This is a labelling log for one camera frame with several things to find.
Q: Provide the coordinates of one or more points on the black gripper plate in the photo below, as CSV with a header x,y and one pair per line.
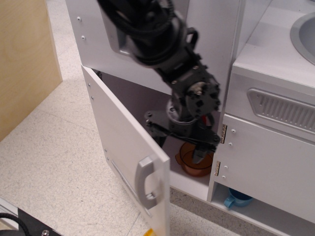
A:
x,y
196,132

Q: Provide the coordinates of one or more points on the silver fridge door handle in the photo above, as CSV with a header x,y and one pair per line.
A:
x,y
145,168

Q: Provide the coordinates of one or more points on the white fridge door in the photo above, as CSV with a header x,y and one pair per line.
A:
x,y
125,142

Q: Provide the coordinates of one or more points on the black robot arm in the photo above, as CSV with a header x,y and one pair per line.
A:
x,y
158,38

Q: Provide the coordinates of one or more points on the white toy fridge cabinet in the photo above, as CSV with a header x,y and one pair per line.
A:
x,y
138,88

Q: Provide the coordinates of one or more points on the orange toy pot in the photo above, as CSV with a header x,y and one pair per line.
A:
x,y
184,159

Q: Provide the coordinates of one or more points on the lower brass hinge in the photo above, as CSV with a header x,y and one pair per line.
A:
x,y
217,169

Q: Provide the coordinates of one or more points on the brass hinge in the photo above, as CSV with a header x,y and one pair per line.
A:
x,y
217,169
223,133

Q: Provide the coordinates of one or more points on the upper brass hinge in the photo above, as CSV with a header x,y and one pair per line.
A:
x,y
223,133

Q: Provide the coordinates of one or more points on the blue plastic cup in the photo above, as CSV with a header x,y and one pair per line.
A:
x,y
236,198

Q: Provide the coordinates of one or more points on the white toy kitchen counter unit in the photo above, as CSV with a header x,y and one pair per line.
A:
x,y
269,161

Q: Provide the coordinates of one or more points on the yellow toy bread loaf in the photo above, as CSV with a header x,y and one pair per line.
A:
x,y
149,232

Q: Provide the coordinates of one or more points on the silver vent panel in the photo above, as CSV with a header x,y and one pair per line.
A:
x,y
283,110

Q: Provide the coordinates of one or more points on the grey round sink basin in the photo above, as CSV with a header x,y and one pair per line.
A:
x,y
302,35

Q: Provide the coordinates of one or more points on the light wooden board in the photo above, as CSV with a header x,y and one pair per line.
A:
x,y
29,68

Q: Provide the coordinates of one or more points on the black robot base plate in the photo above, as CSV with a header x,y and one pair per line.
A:
x,y
36,227

